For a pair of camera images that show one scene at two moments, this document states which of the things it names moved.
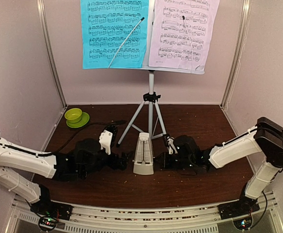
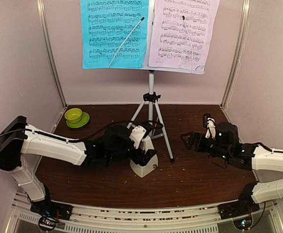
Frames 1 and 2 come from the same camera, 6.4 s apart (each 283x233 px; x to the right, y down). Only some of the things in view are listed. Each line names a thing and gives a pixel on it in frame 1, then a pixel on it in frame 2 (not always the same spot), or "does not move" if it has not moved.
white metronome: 143,162 does not move
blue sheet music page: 114,33 does not move
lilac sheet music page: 183,33 does not move
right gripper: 164,165 to 198,137
